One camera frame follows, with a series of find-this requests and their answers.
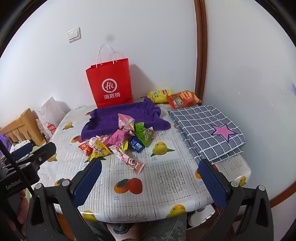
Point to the wooden furniture frame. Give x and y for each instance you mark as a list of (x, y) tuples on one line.
[(23, 125)]

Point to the purple fluffy cloth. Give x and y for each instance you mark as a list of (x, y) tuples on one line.
[(4, 140)]

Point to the white round object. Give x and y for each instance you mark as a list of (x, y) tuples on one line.
[(203, 215)]

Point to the white light switch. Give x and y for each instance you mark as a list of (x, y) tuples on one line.
[(74, 34)]

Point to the small red snack packet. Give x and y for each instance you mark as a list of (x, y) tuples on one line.
[(84, 148)]

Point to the green triangular snack packet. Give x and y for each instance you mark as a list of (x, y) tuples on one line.
[(144, 134)]

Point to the red paper bag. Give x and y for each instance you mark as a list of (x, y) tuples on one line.
[(108, 81)]

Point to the yellow chip bag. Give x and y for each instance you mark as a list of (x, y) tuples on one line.
[(159, 96)]

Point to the yellow triangular snack packet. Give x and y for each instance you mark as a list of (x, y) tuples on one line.
[(100, 150)]

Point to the blue snack packet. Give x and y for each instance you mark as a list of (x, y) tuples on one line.
[(136, 144)]

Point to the fruit print tablecloth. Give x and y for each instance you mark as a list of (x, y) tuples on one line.
[(161, 185)]

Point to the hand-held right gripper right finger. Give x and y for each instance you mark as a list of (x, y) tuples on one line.
[(212, 183)]

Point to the person's left hand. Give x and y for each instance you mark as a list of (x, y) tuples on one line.
[(22, 208)]

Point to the small yellow snack packet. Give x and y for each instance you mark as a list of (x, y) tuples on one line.
[(125, 144)]

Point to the long pink cartoon snack packet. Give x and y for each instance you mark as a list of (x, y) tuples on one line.
[(127, 160)]

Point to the grey checked cloth pink star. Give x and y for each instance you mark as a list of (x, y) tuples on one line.
[(198, 129)]

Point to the white spotted plush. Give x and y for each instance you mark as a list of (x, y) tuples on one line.
[(19, 143)]

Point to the person's camouflage trousers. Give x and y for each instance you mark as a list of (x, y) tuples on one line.
[(166, 229)]

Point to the hot pink snack packet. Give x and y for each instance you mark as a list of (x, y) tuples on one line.
[(116, 138)]

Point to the orange chip bag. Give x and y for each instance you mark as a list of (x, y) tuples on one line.
[(185, 98)]

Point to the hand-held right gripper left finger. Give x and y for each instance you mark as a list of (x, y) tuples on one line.
[(89, 180)]

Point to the brown wooden door frame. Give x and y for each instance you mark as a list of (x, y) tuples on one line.
[(200, 46)]

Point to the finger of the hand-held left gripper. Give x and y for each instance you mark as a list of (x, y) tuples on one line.
[(22, 151), (44, 153)]

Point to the white plastic shopping bag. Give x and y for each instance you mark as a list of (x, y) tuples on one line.
[(52, 111)]

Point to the narrow white pink snack packet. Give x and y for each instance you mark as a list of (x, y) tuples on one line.
[(94, 140)]

